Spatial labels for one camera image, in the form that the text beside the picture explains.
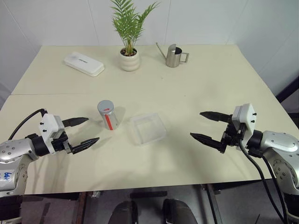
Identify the green palm plant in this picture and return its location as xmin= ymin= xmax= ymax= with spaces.
xmin=109 ymin=0 xmax=161 ymax=56

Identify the white rectangular case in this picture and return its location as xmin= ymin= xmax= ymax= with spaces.
xmin=63 ymin=51 xmax=105 ymax=77

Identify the grey can red label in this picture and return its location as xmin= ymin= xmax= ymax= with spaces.
xmin=97 ymin=100 xmax=119 ymax=131

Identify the white ribbed plant pot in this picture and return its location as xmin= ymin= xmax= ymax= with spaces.
xmin=120 ymin=47 xmax=141 ymax=72

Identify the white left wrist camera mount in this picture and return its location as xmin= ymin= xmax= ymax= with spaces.
xmin=38 ymin=113 xmax=65 ymax=152

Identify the clear plastic square container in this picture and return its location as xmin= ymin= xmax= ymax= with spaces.
xmin=128 ymin=112 xmax=167 ymax=146

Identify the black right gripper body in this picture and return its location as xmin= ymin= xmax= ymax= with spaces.
xmin=219 ymin=121 xmax=246 ymax=154

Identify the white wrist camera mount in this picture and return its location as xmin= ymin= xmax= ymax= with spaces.
xmin=232 ymin=103 xmax=258 ymax=141
xmin=38 ymin=113 xmax=65 ymax=152

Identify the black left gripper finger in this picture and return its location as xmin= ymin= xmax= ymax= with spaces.
xmin=70 ymin=137 xmax=100 ymax=154
xmin=61 ymin=117 xmax=89 ymax=128

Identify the dark panel at wall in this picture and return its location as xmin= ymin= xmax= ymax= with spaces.
xmin=275 ymin=74 xmax=299 ymax=112

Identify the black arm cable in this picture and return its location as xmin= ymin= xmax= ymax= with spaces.
xmin=8 ymin=108 xmax=49 ymax=140
xmin=238 ymin=130 xmax=288 ymax=224

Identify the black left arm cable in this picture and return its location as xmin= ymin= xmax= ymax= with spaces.
xmin=8 ymin=108 xmax=49 ymax=140

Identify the dark rounded shape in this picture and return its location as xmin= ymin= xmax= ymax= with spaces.
xmin=162 ymin=198 xmax=199 ymax=224

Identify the stainless steel watering can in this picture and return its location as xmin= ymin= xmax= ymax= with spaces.
xmin=156 ymin=42 xmax=190 ymax=68

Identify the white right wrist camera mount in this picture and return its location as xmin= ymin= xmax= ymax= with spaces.
xmin=232 ymin=103 xmax=258 ymax=141

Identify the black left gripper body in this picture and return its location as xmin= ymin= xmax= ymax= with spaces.
xmin=51 ymin=132 xmax=73 ymax=155

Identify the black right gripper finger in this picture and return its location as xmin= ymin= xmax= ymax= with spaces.
xmin=199 ymin=111 xmax=234 ymax=122
xmin=190 ymin=133 xmax=222 ymax=150

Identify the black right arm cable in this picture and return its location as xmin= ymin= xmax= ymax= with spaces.
xmin=238 ymin=130 xmax=288 ymax=224

